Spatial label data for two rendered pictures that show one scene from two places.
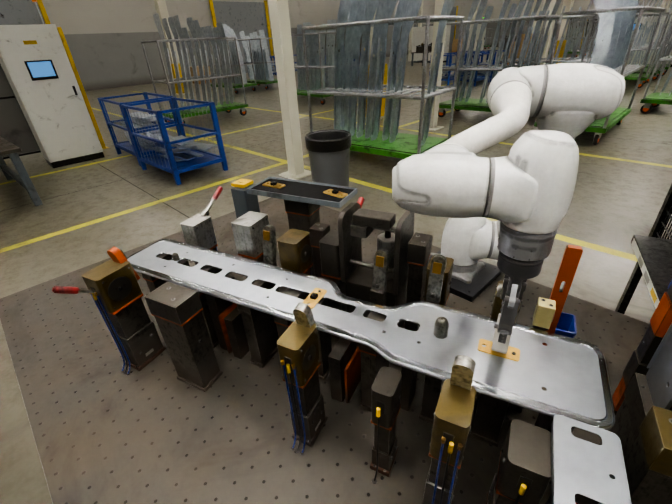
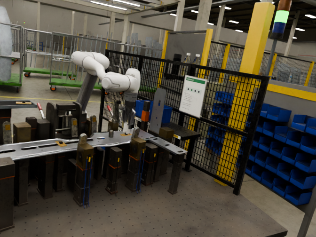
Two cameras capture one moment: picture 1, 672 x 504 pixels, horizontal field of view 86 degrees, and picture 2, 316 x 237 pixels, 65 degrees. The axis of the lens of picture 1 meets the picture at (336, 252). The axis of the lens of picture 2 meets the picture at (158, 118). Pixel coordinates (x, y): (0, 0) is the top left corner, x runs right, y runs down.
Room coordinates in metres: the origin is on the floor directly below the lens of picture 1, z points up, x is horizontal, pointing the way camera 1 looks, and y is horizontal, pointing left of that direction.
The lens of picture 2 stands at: (-0.10, 1.19, 1.58)
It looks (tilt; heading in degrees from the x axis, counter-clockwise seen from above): 14 degrees down; 286
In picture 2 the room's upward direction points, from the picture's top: 9 degrees clockwise
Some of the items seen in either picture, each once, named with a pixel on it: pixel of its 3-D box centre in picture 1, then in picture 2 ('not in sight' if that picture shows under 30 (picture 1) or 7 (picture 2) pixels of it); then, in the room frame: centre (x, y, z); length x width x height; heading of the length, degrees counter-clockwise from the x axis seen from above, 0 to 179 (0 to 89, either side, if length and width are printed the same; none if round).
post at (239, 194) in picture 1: (252, 237); not in sight; (1.31, 0.34, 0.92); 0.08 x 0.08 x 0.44; 62
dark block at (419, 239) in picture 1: (415, 299); (79, 140); (0.86, -0.23, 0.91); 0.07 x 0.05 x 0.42; 152
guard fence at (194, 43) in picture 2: not in sight; (175, 94); (0.79, -2.67, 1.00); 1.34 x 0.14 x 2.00; 134
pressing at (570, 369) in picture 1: (306, 299); (58, 145); (0.78, 0.09, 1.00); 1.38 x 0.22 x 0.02; 62
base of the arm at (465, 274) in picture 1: (453, 261); not in sight; (1.31, -0.51, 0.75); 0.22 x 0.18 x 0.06; 49
